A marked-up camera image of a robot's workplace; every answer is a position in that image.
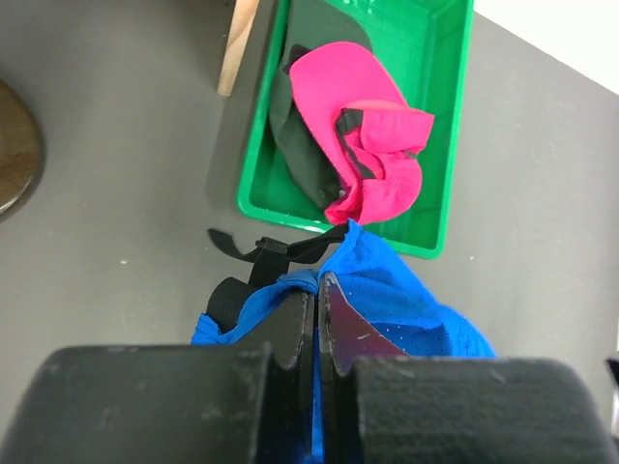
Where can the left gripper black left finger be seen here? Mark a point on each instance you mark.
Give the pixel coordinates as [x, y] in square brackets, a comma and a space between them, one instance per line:
[285, 394]

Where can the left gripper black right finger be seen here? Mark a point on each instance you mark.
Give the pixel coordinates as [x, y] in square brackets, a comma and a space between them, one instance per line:
[364, 378]

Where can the blue cap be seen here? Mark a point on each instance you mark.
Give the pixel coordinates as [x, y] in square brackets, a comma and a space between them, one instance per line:
[373, 279]

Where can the magenta cap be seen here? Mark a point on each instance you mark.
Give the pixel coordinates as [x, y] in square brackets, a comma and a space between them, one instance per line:
[364, 126]

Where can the green plastic bin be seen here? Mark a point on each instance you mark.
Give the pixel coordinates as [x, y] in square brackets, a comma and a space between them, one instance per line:
[424, 46]

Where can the dark green cap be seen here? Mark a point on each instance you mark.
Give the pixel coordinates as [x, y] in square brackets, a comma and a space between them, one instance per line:
[310, 24]

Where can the wooden shelf unit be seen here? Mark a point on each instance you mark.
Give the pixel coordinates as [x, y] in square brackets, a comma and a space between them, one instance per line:
[237, 38]

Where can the beige mannequin head stand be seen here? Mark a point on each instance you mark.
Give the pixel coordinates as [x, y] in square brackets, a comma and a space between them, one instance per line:
[22, 152]

